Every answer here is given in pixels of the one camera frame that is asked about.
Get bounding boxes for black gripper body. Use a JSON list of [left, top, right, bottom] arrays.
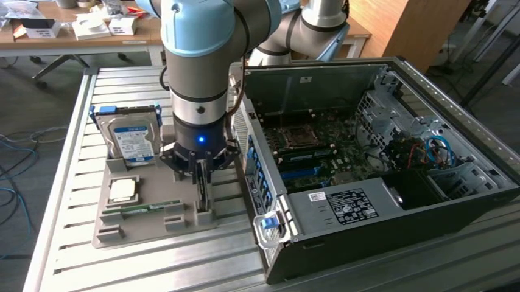
[[173, 120, 227, 159]]

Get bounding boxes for graphics card with metal bracket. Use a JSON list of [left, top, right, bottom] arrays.
[[193, 158, 212, 214]]

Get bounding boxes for grey plastic parts rack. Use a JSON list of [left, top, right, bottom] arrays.
[[90, 126, 223, 249]]

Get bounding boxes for hard disk with blue caddy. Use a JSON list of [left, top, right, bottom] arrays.
[[88, 102, 162, 167]]

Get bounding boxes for silver CPU chip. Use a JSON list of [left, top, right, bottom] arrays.
[[108, 179, 138, 201]]

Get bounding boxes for green RAM stick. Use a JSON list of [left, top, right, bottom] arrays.
[[102, 199, 181, 215]]

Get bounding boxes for metal CPU socket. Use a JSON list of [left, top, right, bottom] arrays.
[[279, 126, 319, 147]]

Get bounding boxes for blue expansion slot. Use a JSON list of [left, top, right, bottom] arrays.
[[280, 166, 322, 181]]

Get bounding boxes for black RAM stick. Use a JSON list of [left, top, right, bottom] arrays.
[[283, 148, 338, 162]]

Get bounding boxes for blue release latch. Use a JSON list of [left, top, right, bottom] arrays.
[[259, 214, 280, 229]]

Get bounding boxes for green motherboard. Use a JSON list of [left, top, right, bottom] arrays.
[[259, 109, 390, 194]]

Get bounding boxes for grey power supply unit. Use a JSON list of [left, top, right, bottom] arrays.
[[283, 178, 402, 235]]

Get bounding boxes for wooden office desk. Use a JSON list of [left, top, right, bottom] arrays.
[[0, 0, 372, 66]]

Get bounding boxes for small white labelled box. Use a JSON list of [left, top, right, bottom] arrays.
[[108, 17, 137, 37]]

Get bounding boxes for flat white box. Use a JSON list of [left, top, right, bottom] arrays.
[[70, 13, 112, 41]]

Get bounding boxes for open black PC case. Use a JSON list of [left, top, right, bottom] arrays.
[[221, 56, 520, 285]]

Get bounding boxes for white tape roll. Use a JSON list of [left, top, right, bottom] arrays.
[[80, 18, 108, 34]]

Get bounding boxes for clear parts packet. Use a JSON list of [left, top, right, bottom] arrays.
[[98, 0, 125, 16]]

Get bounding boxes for white box with label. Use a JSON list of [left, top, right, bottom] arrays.
[[23, 26, 61, 40]]

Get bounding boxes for black flat device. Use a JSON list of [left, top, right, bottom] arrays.
[[19, 18, 56, 30]]

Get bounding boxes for silver disk bay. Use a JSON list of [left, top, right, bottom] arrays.
[[425, 162, 502, 200]]

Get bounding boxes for wooden cabinet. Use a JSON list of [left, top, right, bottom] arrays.
[[348, 0, 471, 74]]

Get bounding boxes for clear plastic bag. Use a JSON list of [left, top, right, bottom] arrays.
[[0, 0, 45, 19]]

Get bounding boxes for white table leg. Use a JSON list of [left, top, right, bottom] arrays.
[[501, 62, 520, 86]]

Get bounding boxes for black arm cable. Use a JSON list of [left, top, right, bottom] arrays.
[[224, 56, 248, 144], [158, 64, 171, 92]]

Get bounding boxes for grey floor cable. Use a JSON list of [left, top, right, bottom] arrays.
[[0, 126, 68, 144]]

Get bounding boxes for blue floor cable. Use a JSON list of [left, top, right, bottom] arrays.
[[0, 138, 40, 259]]

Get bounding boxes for black wire bundle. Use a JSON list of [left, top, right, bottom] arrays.
[[383, 138, 427, 170]]

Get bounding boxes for red wire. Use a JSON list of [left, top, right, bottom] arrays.
[[410, 144, 427, 164]]

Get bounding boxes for blue wire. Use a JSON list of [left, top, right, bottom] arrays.
[[425, 135, 458, 168]]

